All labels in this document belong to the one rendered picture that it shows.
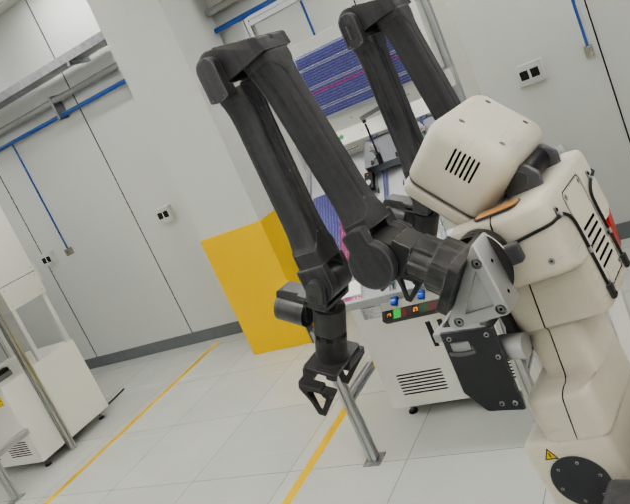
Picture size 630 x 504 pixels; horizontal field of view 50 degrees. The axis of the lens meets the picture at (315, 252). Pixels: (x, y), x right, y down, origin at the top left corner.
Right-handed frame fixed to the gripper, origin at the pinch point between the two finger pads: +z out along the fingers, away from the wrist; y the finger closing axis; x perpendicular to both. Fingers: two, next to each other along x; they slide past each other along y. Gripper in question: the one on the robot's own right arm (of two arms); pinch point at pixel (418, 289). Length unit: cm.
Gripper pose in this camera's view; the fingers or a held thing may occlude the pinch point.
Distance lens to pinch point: 159.7
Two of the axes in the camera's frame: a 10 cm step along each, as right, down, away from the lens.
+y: -5.4, 3.8, -7.5
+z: -0.2, 8.8, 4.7
